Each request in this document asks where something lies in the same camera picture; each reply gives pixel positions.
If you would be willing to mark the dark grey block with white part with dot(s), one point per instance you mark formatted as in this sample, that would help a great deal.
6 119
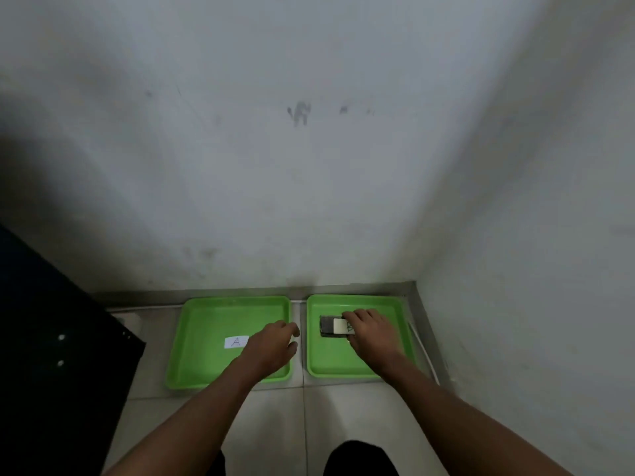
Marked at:
328 327

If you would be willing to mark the person's left forearm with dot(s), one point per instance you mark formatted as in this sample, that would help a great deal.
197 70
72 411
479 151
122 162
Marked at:
188 421

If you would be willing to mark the person's right forearm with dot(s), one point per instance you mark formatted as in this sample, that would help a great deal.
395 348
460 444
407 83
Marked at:
461 421

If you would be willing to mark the person's left thumb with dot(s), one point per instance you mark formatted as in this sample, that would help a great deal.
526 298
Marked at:
292 350

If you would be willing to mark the person's left hand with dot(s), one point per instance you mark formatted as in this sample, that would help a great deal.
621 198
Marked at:
268 349

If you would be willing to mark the person's black trousers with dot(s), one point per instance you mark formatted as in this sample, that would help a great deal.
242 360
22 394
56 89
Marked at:
359 461

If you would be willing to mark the person's right hand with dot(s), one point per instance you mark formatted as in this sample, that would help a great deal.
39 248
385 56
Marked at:
375 339

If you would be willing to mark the white paper label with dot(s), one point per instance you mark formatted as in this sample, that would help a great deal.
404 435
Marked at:
235 342

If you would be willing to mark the person's right fingers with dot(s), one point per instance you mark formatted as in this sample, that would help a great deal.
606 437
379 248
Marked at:
361 319

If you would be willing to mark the black cabinet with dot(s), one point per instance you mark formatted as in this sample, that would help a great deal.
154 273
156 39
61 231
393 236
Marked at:
54 361

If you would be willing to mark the green plastic tray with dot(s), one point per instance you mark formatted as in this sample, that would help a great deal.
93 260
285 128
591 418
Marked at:
208 342
327 356

